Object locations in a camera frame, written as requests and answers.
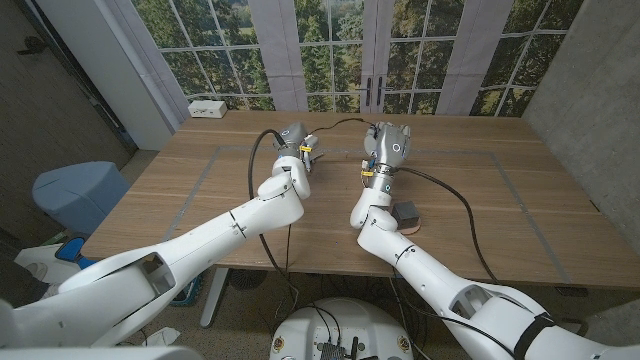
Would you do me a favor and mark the person's dark trouser leg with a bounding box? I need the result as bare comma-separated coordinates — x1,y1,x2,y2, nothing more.
0,254,51,309

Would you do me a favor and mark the crumpled white paper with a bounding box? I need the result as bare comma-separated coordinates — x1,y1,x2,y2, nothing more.
144,327,182,348

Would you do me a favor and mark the blue-grey upholstered stool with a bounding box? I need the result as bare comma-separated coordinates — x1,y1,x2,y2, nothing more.
32,160,132,236

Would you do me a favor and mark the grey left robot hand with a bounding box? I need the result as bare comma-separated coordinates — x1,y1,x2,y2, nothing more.
272,121,321,174

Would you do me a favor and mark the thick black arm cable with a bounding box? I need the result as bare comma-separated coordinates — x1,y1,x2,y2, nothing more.
397,166,501,286
248,128,301,311

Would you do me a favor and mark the printed window forest backdrop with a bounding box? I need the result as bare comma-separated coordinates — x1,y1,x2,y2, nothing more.
104,0,586,119

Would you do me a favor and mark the white robot torso base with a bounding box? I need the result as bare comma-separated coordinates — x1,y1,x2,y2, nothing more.
268,297,415,360

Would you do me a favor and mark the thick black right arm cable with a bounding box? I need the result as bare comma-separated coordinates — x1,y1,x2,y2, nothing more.
397,166,501,286

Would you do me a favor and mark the white toy airplane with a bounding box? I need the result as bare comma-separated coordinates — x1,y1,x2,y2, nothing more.
304,149,325,174

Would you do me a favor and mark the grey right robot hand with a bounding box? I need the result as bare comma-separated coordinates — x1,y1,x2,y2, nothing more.
362,121,413,176

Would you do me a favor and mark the white table leg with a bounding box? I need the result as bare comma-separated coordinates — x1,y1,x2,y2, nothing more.
199,267,231,330

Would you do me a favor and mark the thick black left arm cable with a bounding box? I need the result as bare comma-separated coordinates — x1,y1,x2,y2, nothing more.
248,128,301,311

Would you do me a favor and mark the blue bin with toys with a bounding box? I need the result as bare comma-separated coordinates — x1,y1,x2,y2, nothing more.
169,274,204,307

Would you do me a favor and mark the dark grey cube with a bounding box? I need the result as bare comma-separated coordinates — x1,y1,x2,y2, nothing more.
390,200,422,231

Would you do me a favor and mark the black round floor fan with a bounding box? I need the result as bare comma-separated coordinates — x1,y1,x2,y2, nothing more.
228,268,269,291

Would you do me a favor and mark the black door handle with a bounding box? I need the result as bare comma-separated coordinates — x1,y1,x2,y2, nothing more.
16,35,47,56

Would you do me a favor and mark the white rectangular box device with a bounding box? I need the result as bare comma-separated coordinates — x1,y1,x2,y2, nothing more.
187,99,228,120

